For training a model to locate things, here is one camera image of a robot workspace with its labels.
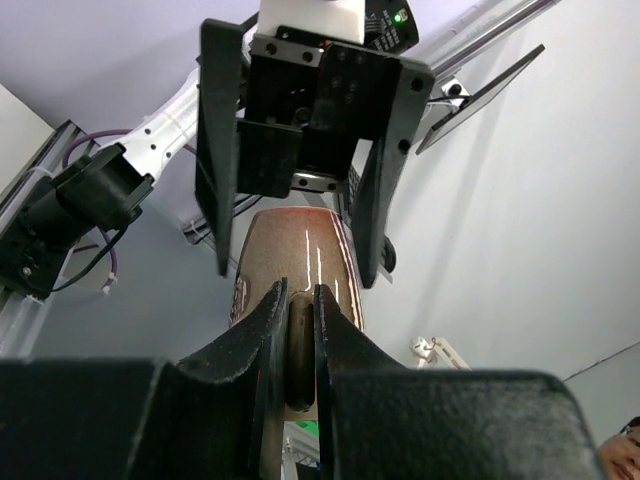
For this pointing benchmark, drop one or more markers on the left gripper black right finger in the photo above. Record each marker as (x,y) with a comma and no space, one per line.
(381,420)

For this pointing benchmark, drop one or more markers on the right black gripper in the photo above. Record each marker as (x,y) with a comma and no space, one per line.
(308,101)

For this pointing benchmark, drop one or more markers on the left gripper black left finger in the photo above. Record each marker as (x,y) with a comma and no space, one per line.
(217,414)

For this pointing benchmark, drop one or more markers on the black mug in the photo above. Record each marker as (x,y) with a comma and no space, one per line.
(295,272)

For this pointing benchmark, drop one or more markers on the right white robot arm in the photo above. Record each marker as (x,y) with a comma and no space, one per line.
(105,190)

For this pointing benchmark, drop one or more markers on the dark flat monitor panel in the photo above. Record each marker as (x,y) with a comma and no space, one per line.
(478,101)

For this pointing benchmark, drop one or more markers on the person face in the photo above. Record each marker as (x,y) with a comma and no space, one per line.
(619,455)

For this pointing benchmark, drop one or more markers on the aluminium rail frame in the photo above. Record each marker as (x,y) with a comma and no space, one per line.
(440,104)

